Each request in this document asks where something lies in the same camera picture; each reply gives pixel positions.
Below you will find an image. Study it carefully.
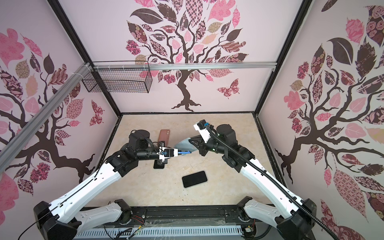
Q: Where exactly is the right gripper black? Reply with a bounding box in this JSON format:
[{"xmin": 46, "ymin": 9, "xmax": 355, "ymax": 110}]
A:
[{"xmin": 189, "ymin": 134, "xmax": 228, "ymax": 157}]

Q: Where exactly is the pink silicone phone case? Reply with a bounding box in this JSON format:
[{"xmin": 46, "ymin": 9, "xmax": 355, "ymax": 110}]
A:
[{"xmin": 158, "ymin": 129, "xmax": 171, "ymax": 145}]

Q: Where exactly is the light blue phone case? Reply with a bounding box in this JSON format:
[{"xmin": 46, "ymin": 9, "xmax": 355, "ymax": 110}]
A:
[{"xmin": 174, "ymin": 138, "xmax": 192, "ymax": 155}]

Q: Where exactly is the black smartphone from pink case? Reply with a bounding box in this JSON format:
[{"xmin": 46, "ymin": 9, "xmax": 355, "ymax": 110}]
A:
[{"xmin": 153, "ymin": 161, "xmax": 165, "ymax": 169}]

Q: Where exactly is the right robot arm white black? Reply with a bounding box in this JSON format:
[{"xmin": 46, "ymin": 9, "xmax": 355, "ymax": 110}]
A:
[{"xmin": 189, "ymin": 120, "xmax": 317, "ymax": 240}]

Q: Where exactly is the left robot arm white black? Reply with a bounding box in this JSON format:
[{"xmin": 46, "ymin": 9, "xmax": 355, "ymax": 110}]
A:
[{"xmin": 34, "ymin": 130, "xmax": 182, "ymax": 240}]

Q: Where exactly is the right black smartphone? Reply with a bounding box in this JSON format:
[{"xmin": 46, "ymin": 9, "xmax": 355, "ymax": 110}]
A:
[{"xmin": 182, "ymin": 171, "xmax": 208, "ymax": 188}]

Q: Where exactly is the left camera thin black cable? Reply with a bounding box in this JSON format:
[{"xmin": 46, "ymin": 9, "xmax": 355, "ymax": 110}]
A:
[{"xmin": 130, "ymin": 129, "xmax": 163, "ymax": 154}]

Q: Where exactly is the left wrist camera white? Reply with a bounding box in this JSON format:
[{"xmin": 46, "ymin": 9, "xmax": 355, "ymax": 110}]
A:
[{"xmin": 159, "ymin": 147, "xmax": 178, "ymax": 160}]

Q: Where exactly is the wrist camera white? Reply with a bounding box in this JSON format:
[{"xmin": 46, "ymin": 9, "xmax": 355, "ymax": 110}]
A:
[
  {"xmin": 194, "ymin": 120, "xmax": 211, "ymax": 143},
  {"xmin": 159, "ymin": 147, "xmax": 178, "ymax": 160}
]

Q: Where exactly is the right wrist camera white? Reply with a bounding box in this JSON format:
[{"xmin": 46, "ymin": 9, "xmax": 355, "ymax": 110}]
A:
[{"xmin": 194, "ymin": 120, "xmax": 211, "ymax": 143}]

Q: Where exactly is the black wire basket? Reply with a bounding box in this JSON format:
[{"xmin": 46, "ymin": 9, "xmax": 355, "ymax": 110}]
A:
[{"xmin": 82, "ymin": 60, "xmax": 153, "ymax": 94}]

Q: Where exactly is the aluminium rail back wall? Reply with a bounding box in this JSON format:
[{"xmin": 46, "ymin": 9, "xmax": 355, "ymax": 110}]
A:
[{"xmin": 93, "ymin": 62, "xmax": 277, "ymax": 71}]

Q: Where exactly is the aluminium rail wall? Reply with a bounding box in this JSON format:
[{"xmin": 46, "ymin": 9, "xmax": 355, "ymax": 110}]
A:
[
  {"xmin": 93, "ymin": 62, "xmax": 277, "ymax": 71},
  {"xmin": 1, "ymin": 63, "xmax": 92, "ymax": 173}
]

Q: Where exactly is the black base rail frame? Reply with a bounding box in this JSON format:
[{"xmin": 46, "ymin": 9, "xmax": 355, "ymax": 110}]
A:
[{"xmin": 55, "ymin": 203, "xmax": 316, "ymax": 240}]

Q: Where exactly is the white slotted cable duct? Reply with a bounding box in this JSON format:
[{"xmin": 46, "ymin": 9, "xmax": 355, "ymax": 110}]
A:
[{"xmin": 75, "ymin": 226, "xmax": 242, "ymax": 240}]

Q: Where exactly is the aluminium rail left wall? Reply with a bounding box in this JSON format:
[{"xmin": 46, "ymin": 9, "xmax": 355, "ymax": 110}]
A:
[{"xmin": 1, "ymin": 63, "xmax": 92, "ymax": 173}]

